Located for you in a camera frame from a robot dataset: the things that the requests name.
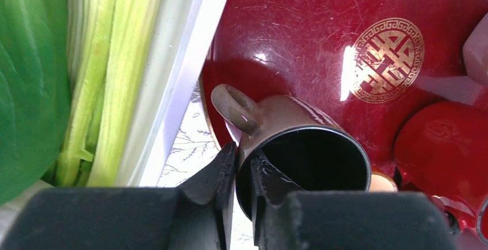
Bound round red lacquer tray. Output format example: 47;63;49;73
199;0;488;245

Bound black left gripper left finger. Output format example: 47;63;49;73
1;142;237;249

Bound green bok choy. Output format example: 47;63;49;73
1;0;71;203

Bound white green leek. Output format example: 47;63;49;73
45;0;161;187

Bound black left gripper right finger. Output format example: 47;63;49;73
250;152;456;249

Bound red glossy mug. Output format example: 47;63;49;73
394;101;487;224

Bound small orange cup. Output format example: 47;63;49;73
369;172;398;192

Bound brown small mug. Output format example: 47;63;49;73
211;84;372;217

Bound white rectangular vegetable tray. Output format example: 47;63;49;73
115;0;226;187

